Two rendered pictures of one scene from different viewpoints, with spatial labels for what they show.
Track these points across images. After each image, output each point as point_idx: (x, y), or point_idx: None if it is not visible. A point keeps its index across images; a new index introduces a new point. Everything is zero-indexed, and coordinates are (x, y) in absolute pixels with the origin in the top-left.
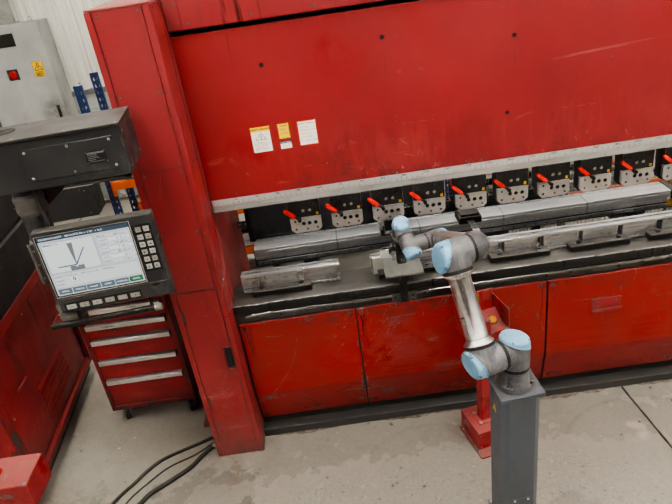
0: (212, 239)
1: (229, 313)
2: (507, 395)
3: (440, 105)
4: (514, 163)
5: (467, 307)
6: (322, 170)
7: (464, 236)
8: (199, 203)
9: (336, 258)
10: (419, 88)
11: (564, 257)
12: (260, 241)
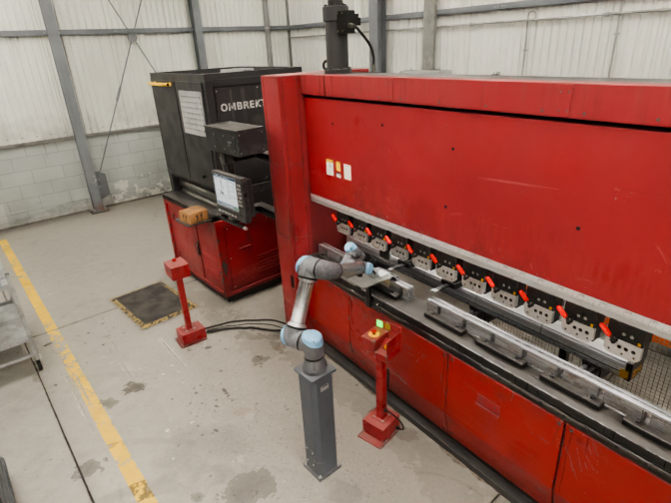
0: (296, 212)
1: (295, 256)
2: (300, 368)
3: (407, 184)
4: (447, 249)
5: (296, 299)
6: (351, 199)
7: (317, 258)
8: (287, 189)
9: None
10: (397, 167)
11: (463, 343)
12: None
